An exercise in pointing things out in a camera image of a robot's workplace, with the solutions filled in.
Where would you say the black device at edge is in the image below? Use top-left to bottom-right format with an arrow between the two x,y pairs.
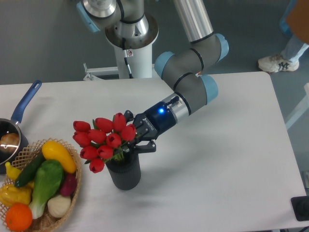
291,196 -> 309,221

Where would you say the dark green cucumber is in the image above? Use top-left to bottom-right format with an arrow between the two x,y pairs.
14,152 -> 46,188

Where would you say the white garlic bulb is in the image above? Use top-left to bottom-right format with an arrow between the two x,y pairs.
47,195 -> 71,218

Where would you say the green bok choy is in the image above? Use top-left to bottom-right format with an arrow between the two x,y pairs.
29,159 -> 64,219

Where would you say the brown bread roll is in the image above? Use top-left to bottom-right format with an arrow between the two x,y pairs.
0,133 -> 19,154

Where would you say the yellow banana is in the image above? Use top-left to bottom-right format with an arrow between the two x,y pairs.
5,162 -> 34,189

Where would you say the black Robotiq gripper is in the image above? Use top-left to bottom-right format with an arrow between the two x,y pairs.
122,101 -> 176,153

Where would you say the person in brown coat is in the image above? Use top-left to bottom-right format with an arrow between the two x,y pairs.
281,0 -> 309,62

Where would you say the white frame at right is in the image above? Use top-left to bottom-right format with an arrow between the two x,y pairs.
285,83 -> 309,130

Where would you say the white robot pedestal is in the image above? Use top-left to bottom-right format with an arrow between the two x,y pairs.
84,45 -> 159,81

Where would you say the purple red radish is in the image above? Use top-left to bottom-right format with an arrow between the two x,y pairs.
59,174 -> 77,196

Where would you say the white sneaker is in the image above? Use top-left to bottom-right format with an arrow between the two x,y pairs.
257,55 -> 299,73

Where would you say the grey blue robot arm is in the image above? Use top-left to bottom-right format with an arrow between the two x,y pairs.
77,0 -> 229,153

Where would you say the blue handled saucepan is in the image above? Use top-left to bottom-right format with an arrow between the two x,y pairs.
0,80 -> 42,174

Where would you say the yellow bell pepper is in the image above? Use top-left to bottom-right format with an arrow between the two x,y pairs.
0,184 -> 32,207

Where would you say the blue translucent container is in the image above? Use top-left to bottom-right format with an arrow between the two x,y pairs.
279,0 -> 297,38

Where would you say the red tulip bouquet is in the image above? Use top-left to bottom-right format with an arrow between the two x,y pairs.
73,113 -> 137,173

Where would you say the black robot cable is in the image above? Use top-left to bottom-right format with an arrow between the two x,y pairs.
121,37 -> 134,79

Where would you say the orange fruit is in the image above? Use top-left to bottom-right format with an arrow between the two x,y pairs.
5,203 -> 32,232

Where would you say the dark grey ribbed vase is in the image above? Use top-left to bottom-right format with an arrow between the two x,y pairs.
106,152 -> 141,190

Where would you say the yellow squash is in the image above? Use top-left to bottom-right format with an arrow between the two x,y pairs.
42,141 -> 77,174

